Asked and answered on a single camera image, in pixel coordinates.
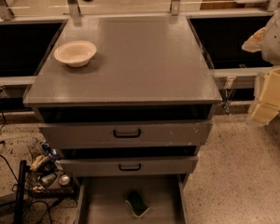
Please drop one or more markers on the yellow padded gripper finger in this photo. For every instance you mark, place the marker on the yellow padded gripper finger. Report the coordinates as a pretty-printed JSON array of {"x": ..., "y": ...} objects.
[{"x": 266, "y": 105}]

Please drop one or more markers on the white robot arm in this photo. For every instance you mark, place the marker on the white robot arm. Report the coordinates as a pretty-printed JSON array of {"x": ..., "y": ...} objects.
[{"x": 267, "y": 41}]

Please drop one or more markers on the grey drawer cabinet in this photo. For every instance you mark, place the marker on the grey drawer cabinet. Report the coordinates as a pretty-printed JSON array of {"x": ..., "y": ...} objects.
[{"x": 145, "y": 69}]

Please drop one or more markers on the grey middle drawer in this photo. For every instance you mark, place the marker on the grey middle drawer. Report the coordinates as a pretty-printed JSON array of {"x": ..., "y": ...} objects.
[{"x": 130, "y": 166}]

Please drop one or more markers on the grey drawer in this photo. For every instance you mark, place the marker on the grey drawer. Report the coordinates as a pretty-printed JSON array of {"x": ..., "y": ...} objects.
[
  {"x": 130, "y": 166},
  {"x": 103, "y": 200},
  {"x": 126, "y": 134}
]

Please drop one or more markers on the grey bottom drawer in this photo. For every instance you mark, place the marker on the grey bottom drawer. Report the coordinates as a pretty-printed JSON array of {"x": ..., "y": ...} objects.
[{"x": 103, "y": 200}]

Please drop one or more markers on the grey top drawer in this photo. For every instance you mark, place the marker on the grey top drawer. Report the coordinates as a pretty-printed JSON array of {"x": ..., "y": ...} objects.
[{"x": 126, "y": 134}]

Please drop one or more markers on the white paper bowl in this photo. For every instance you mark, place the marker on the white paper bowl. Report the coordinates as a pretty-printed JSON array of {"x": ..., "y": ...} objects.
[{"x": 75, "y": 53}]

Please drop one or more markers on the black metal stand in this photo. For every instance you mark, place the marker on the black metal stand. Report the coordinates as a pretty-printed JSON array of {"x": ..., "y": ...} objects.
[{"x": 20, "y": 193}]

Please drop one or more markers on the right metal frame rail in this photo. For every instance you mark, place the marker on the right metal frame rail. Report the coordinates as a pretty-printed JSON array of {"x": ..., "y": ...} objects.
[{"x": 237, "y": 78}]

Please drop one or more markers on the metal frame rail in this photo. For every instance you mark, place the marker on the metal frame rail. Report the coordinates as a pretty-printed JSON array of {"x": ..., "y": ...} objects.
[
  {"x": 15, "y": 87},
  {"x": 237, "y": 78}
]

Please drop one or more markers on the left metal frame rail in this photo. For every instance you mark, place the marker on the left metal frame rail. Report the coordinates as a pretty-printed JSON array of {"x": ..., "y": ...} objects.
[{"x": 15, "y": 87}]

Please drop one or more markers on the left metal rail post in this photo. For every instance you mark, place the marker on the left metal rail post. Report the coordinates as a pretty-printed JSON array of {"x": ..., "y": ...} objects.
[{"x": 6, "y": 14}]

